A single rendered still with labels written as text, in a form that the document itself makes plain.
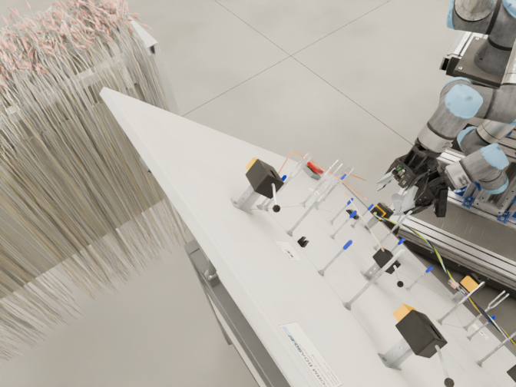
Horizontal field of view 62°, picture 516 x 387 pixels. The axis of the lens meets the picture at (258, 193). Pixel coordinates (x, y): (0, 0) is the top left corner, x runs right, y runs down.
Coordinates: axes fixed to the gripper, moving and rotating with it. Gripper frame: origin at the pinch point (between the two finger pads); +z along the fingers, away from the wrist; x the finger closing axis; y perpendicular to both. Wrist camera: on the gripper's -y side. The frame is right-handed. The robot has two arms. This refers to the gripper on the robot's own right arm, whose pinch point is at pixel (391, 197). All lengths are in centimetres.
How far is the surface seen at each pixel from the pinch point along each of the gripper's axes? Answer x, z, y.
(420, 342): 29, -18, 52
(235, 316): -5, 40, 39
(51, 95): -75, 9, 62
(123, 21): -84, -7, 38
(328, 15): -193, 47, -221
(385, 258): 13.9, -6.6, 29.8
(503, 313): 53, 74, -108
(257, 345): 5, 39, 39
